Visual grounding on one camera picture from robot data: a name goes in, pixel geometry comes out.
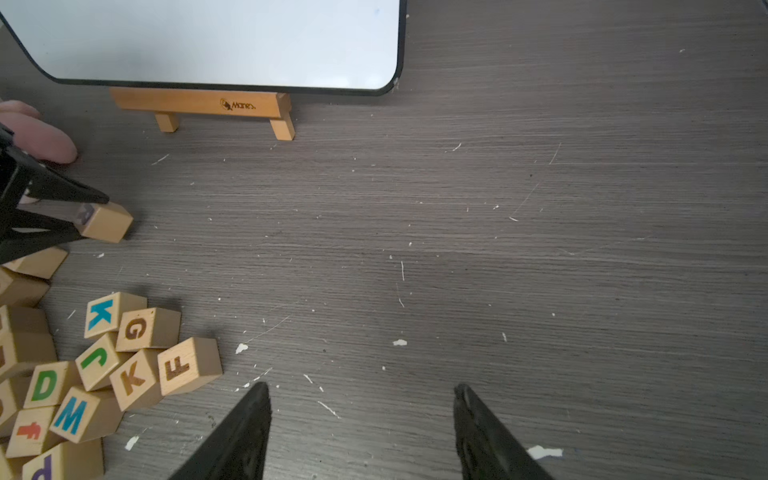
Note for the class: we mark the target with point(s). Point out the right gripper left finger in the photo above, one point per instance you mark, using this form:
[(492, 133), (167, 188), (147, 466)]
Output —
[(237, 448)]

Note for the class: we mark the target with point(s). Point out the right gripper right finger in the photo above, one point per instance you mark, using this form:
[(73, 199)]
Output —
[(485, 447)]

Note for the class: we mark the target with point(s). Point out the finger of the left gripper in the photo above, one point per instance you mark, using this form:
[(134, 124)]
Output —
[(24, 232)]

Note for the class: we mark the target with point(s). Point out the wooden block letter R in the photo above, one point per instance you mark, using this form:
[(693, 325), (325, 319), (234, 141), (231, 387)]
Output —
[(105, 222)]

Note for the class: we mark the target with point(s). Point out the wooden block letter F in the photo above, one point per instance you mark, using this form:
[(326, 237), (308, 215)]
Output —
[(189, 365)]

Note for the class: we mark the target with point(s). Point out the wooden block letter G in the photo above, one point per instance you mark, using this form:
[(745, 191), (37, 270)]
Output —
[(151, 328)]

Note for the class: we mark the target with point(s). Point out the wooden block letter M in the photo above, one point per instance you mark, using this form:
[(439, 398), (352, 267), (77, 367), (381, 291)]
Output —
[(85, 416)]

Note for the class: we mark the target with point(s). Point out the wooden block letter J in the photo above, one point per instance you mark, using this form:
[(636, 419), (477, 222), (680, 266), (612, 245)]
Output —
[(99, 361)]

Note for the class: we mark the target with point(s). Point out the wooden block letter D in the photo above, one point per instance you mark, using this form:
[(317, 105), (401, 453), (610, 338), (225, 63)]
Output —
[(50, 383)]

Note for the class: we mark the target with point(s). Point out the pink plush bear toy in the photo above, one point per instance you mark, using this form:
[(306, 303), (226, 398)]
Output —
[(36, 137)]

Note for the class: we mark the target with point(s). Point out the wooden block brown K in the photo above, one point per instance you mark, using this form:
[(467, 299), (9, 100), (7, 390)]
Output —
[(136, 383)]

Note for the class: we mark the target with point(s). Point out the wooden block purple P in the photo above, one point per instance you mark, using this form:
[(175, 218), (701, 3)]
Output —
[(67, 461)]

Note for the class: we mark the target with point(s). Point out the wooden block teal K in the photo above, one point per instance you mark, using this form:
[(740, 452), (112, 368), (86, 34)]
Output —
[(103, 315)]

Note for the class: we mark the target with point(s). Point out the small wooden easel stand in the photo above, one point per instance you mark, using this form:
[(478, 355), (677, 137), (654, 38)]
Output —
[(166, 104)]

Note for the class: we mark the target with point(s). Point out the wooden block red f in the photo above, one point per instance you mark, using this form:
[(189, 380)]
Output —
[(31, 435)]

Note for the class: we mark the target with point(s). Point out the whiteboard with RED writing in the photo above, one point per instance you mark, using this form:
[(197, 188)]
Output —
[(345, 47)]

